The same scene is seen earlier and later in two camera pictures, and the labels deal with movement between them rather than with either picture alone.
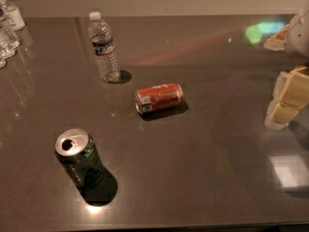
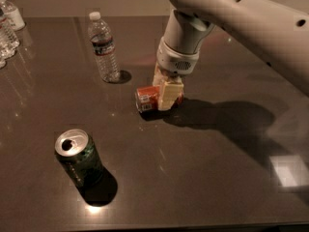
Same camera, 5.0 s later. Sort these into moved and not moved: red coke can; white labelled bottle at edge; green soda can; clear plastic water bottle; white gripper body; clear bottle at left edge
Moved: white gripper body
Not moved: clear plastic water bottle; clear bottle at left edge; white labelled bottle at edge; green soda can; red coke can
